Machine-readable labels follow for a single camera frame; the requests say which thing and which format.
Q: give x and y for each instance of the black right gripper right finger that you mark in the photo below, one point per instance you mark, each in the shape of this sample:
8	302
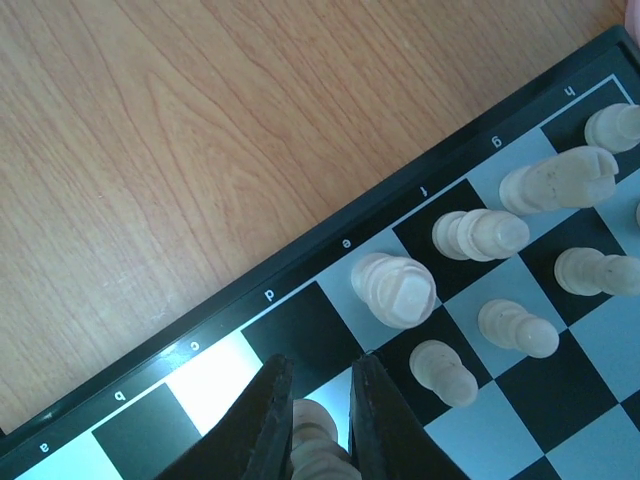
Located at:
386	439

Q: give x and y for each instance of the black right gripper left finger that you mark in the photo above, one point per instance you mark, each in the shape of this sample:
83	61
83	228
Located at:
253	440

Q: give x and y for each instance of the white king piece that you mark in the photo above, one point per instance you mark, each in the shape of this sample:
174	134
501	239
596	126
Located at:
399	291

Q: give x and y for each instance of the white bishop piece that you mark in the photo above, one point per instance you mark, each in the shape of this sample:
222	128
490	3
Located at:
480	235

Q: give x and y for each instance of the white knight piece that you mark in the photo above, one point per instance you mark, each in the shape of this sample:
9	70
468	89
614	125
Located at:
577	178

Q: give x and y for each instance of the white rook piece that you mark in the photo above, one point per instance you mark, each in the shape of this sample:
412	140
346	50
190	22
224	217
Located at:
614	128

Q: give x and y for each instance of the black white chessboard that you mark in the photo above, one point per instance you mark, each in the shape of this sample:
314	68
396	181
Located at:
572	415

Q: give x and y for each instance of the pink plastic tray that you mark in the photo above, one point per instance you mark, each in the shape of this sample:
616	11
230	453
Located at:
632	19

